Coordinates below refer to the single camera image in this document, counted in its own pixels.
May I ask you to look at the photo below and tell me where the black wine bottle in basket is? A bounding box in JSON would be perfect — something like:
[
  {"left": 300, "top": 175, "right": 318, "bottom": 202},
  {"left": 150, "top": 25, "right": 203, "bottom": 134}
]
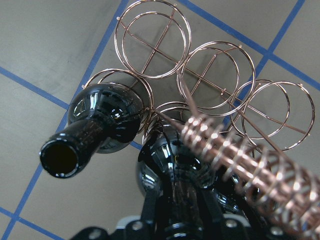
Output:
[{"left": 39, "top": 82, "right": 145, "bottom": 179}]

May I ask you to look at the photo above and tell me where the copper wire wine basket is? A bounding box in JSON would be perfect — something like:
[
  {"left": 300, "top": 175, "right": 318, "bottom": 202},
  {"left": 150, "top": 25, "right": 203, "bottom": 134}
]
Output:
[{"left": 81, "top": 0, "right": 320, "bottom": 240}]

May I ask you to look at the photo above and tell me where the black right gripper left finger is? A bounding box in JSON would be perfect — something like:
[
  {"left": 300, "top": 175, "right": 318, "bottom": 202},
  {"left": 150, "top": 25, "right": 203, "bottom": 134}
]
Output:
[{"left": 140, "top": 190, "right": 159, "bottom": 225}]

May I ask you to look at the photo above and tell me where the black wine bottle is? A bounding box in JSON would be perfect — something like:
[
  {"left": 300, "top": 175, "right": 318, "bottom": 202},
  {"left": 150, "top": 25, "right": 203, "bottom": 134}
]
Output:
[
  {"left": 138, "top": 118, "right": 253, "bottom": 240},
  {"left": 39, "top": 82, "right": 145, "bottom": 179}
]

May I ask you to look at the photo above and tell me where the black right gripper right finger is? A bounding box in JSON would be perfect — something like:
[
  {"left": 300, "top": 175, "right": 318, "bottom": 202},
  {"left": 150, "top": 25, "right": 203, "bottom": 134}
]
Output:
[{"left": 200, "top": 189, "right": 224, "bottom": 225}]

